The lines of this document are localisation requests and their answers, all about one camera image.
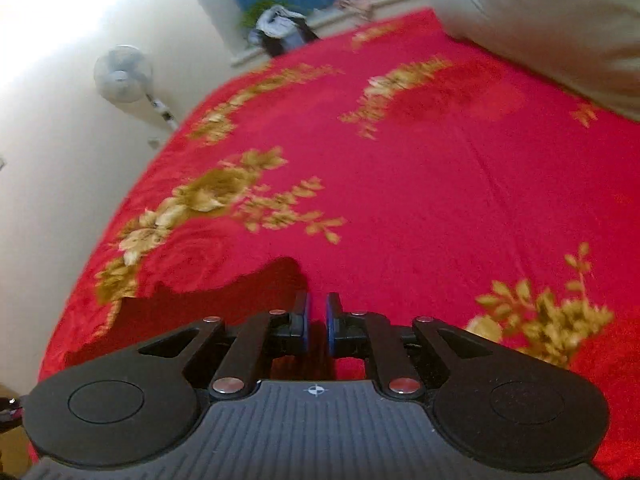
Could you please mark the red floral blanket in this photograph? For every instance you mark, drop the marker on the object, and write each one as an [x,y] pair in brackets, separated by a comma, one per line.
[425,170]

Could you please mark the dark red knitted sweater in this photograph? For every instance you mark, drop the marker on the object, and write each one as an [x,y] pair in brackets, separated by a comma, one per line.
[200,300]

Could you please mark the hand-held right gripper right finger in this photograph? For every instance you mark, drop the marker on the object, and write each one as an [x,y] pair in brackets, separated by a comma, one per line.
[332,320]

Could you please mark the pile of dark and white clothes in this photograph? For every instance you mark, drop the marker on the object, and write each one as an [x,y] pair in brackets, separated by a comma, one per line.
[282,27]

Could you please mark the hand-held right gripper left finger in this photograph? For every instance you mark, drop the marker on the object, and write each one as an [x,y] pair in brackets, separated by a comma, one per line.
[303,320]

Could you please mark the pink cloth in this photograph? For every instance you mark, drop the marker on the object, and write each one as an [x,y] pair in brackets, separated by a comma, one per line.
[362,2]

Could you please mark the green potted plant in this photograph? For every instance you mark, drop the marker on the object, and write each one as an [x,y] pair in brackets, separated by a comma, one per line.
[257,12]

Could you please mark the white standing fan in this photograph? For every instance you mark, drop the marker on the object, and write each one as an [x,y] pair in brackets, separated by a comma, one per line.
[120,77]

